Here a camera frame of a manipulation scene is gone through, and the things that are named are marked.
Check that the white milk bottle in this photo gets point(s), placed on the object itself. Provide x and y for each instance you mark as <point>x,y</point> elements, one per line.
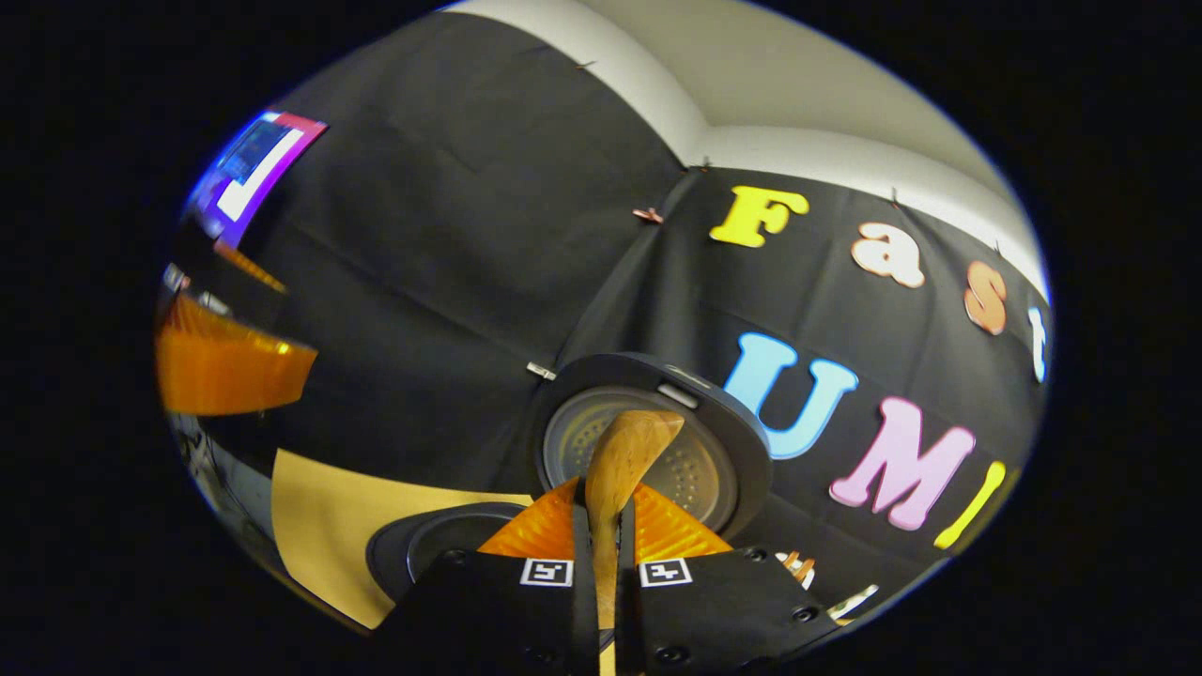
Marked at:
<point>853,602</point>

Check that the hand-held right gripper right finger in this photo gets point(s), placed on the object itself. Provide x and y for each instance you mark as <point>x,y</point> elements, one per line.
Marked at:
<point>627,610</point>

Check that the wooden spoon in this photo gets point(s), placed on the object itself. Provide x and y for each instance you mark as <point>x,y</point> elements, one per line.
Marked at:
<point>624,460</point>

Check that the black backdrop cloth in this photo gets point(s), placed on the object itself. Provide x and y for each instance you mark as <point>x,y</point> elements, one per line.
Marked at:
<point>451,235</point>

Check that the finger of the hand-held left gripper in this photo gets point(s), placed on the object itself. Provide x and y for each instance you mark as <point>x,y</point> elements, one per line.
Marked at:
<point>246,268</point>
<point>225,371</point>

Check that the glowing computer monitor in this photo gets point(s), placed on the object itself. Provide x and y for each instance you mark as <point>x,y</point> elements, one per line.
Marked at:
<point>254,169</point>

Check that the silver clip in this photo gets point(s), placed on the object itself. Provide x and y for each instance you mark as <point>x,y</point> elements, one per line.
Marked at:
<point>541,371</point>

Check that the toasted bread slice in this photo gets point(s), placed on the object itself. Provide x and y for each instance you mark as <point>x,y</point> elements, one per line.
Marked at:
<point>805,573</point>
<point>787,563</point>

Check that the pink clip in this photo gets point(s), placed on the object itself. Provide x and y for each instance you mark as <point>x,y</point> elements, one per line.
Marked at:
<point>648,215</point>

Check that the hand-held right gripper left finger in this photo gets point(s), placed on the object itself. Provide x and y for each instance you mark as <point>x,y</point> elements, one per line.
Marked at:
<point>586,610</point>

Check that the dark blue rice cooker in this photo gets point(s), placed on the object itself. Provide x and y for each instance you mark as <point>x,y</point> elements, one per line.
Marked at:
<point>744,451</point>

